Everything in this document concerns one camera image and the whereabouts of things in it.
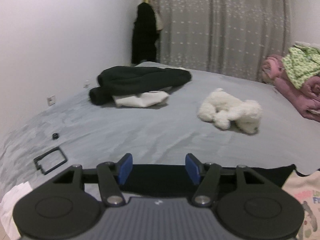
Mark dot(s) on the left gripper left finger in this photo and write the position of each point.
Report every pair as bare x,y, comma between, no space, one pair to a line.
109,176

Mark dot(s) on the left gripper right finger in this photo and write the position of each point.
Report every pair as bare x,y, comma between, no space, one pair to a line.
212,180

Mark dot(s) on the white plush dog toy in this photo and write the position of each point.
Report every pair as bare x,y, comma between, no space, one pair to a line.
221,109

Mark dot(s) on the black and white garment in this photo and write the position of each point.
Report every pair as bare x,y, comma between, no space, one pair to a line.
138,87

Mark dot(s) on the white tissue paper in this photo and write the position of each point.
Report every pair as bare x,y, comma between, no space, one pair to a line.
8,202

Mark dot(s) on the pink folded quilt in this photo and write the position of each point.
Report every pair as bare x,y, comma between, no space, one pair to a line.
305,99

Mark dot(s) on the green patterned cloth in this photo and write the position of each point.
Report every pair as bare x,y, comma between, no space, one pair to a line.
300,64

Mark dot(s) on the black hanging coat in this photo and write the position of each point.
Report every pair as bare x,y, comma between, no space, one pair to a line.
144,35

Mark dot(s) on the grey dotted curtain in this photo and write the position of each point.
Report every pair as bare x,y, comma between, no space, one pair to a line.
229,37

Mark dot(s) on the pink grey pillow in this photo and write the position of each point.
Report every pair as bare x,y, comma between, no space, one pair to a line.
307,45

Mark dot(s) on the black rectangular frame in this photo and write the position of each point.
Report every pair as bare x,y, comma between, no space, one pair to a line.
50,160

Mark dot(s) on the white wall socket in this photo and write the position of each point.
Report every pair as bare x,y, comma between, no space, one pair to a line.
51,100

